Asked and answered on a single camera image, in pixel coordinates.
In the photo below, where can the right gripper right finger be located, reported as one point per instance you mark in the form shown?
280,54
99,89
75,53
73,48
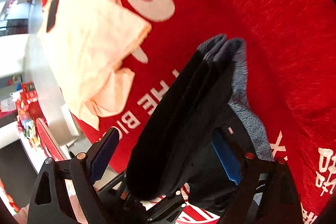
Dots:
266,191

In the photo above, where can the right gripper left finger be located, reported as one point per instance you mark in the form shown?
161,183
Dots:
50,202

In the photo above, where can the black pants blue patterned trim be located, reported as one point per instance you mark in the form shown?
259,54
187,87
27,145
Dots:
175,147

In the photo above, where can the red decorations shelf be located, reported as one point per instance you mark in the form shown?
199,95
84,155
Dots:
31,122

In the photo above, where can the cream folded garment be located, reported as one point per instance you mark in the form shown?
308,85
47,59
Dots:
85,49

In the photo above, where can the red bedspread white characters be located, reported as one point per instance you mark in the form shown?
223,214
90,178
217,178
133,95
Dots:
290,54

